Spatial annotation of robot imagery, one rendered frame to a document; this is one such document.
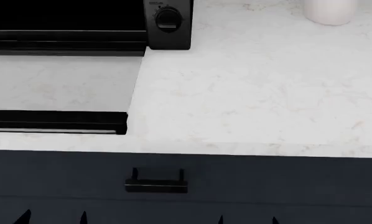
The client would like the glass toaster oven door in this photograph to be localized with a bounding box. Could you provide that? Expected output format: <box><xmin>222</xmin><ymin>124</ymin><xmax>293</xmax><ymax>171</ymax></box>
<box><xmin>0</xmin><ymin>49</ymin><xmax>147</xmax><ymax>136</ymax></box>

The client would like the black oven control knob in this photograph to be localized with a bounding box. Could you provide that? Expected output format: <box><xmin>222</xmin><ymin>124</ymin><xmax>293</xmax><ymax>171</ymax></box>
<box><xmin>154</xmin><ymin>6</ymin><xmax>186</xmax><ymax>34</ymax></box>

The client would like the dark blue cabinet drawer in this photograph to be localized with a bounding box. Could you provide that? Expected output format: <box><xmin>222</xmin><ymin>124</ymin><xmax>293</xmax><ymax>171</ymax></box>
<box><xmin>0</xmin><ymin>149</ymin><xmax>372</xmax><ymax>224</ymax></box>

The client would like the white cylindrical jar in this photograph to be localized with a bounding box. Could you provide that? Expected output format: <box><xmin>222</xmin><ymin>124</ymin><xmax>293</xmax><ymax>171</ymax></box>
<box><xmin>303</xmin><ymin>0</ymin><xmax>358</xmax><ymax>26</ymax></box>

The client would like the black toaster oven body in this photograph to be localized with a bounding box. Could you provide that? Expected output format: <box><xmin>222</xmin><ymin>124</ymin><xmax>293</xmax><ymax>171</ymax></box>
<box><xmin>0</xmin><ymin>0</ymin><xmax>194</xmax><ymax>57</ymax></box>

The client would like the black drawer pull handle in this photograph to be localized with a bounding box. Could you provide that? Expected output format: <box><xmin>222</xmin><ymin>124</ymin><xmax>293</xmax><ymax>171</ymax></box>
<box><xmin>124</xmin><ymin>167</ymin><xmax>188</xmax><ymax>194</ymax></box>

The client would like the silver oven door handle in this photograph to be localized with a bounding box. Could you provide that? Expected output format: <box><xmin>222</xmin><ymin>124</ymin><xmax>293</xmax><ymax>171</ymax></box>
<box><xmin>0</xmin><ymin>127</ymin><xmax>117</xmax><ymax>135</ymax></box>

